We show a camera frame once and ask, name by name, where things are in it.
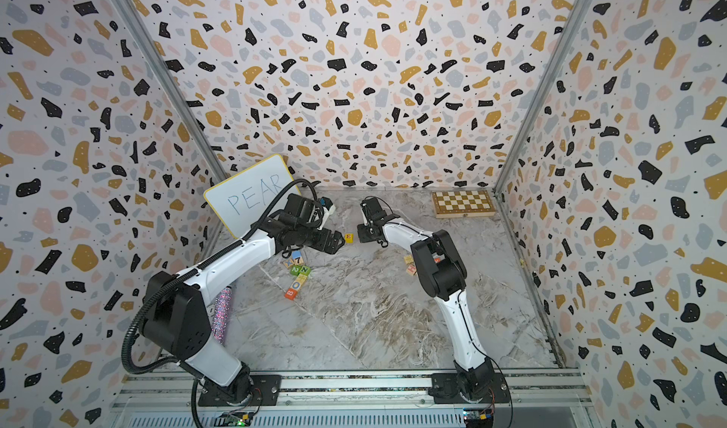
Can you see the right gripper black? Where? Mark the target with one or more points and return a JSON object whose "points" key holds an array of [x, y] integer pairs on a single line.
{"points": [[361, 236]]}

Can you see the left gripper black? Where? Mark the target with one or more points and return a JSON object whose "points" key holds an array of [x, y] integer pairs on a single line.
{"points": [[325, 244]]}

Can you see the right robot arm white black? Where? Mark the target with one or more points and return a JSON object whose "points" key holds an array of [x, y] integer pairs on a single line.
{"points": [[443, 276]]}

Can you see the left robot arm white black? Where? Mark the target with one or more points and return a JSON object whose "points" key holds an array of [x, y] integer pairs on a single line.
{"points": [[173, 326]]}

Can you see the whiteboard with PEAR text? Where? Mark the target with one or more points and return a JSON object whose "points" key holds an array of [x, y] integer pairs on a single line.
{"points": [[240, 200]]}

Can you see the green N block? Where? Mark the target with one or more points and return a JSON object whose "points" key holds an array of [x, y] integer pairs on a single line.
{"points": [[297, 270]]}

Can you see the red block left pile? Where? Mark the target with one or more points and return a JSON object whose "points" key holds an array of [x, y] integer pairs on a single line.
{"points": [[291, 294]]}

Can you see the wooden chessboard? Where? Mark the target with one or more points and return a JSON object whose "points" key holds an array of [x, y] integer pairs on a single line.
{"points": [[462, 204]]}

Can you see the glittery purple bottle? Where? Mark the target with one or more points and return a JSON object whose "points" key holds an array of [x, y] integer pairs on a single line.
{"points": [[221, 313]]}

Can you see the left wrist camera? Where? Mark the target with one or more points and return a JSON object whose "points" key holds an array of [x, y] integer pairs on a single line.
{"points": [[326, 204]]}

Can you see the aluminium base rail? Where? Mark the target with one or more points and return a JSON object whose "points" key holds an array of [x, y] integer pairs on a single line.
{"points": [[354, 398]]}

